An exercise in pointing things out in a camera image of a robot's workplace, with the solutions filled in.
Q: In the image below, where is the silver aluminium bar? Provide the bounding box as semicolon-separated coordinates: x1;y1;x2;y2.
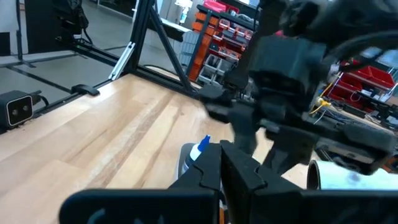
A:
108;42;137;81

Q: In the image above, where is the red storage bin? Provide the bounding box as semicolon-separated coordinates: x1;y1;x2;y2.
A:
338;63;396;91

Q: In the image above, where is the pale glossy tumbler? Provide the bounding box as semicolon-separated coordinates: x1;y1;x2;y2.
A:
306;159;398;191

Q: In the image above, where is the blue-tipped food coloring bottle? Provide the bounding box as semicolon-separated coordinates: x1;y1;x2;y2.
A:
181;134;212;177

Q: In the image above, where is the yellow hanging cable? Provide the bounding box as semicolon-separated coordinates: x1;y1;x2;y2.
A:
309;98;332;116

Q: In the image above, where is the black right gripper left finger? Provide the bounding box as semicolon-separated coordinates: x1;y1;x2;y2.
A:
169;142;221;191

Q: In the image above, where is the black table-level camera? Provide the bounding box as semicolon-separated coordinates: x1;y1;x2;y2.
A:
0;90;43;130

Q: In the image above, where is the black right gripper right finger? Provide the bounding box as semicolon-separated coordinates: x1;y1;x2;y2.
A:
220;140;302;224

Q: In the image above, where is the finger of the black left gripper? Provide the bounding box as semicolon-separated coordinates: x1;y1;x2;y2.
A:
231;121;259;155
264;133;315;175

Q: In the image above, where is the parts shelf rack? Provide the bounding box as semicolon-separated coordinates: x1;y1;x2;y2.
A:
186;2;259;86

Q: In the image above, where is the black partition panel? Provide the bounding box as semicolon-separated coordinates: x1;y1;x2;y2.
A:
24;0;90;54

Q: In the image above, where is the grey plastic bin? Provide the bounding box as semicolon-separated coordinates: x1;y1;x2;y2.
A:
177;142;200;183

